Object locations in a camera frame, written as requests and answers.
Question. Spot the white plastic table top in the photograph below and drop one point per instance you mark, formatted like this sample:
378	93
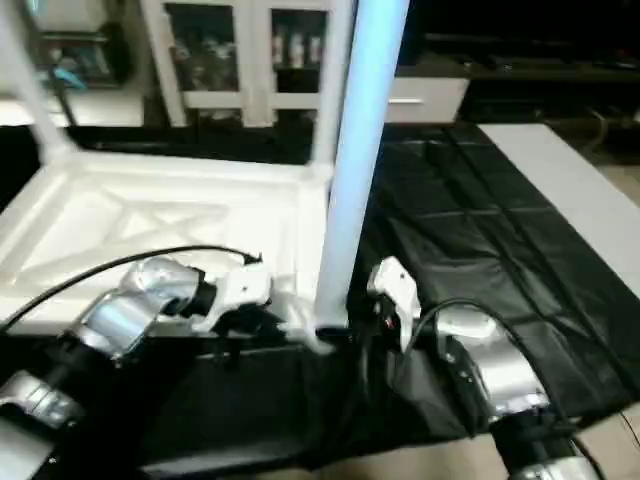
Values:
130	230

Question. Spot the white plastic table leg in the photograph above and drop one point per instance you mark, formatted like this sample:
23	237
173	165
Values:
360	140
30	90
330	80

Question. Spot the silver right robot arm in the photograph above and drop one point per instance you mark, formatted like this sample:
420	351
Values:
500	370

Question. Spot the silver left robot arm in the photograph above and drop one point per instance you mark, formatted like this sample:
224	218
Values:
110	330

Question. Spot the black work mat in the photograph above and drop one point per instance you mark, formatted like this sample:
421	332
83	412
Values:
480	220

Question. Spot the white drawer unit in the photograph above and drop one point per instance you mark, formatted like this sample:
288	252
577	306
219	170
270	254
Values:
425	98

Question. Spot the white glass door cabinet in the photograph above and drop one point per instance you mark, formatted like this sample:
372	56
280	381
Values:
240	55

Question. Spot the teal stand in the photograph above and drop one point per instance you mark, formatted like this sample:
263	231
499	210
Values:
68	75

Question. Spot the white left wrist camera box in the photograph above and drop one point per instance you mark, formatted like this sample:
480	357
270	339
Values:
240	290

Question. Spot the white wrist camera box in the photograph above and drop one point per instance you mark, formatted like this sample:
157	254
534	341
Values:
240	290
396	290

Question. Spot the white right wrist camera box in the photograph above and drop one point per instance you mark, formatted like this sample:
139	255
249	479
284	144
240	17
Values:
396	290

